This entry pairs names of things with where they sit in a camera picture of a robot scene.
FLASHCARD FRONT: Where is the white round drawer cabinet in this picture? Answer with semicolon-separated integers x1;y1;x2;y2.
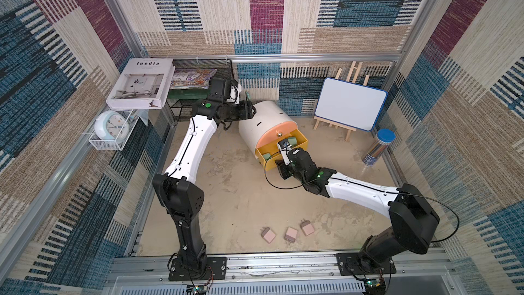
239;101;294;156

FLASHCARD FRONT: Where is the pink plug cube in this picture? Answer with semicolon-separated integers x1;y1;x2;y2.
300;220;315;236
261;228;276;244
284;227;298;243

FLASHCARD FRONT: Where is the yellow drawer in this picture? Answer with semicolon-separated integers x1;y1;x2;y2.
254;128;310;172

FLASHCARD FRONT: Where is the pink top drawer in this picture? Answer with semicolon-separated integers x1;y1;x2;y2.
255;121;298;148

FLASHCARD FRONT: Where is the green plug cube one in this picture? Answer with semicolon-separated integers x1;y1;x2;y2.
287;137;298;147

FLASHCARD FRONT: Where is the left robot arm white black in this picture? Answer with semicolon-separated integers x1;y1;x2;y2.
152;100;257;281

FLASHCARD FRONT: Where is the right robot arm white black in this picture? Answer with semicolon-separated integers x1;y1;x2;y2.
275;147;440;275

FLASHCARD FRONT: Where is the colourful snack bag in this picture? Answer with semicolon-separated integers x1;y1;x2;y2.
170;69;218;90

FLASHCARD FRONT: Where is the white board on easel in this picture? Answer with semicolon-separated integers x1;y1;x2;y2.
313;61;388;141

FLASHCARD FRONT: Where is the blue lid pencil canister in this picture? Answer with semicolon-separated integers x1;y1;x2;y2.
362;128;397;166

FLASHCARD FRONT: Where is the white magazine book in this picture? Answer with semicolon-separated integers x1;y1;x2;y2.
106;58;175;111

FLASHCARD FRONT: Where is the white alarm clock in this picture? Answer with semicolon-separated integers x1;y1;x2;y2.
94;110;130;141

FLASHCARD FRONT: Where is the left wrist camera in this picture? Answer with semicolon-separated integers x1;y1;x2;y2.
207;76;242;104

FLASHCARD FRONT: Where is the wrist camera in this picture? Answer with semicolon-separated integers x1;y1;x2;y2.
207;76;242;104
277;139;292;165

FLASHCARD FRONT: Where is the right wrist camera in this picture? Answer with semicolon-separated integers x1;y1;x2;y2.
277;139;292;165

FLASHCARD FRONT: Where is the black wire shelf rack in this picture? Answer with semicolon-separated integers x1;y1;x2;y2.
167;59;235;122

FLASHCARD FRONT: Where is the white wire basket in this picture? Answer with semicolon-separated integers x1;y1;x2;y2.
89;110;139;151

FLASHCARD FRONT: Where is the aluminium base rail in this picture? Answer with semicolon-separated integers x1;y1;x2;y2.
102;248;466;294

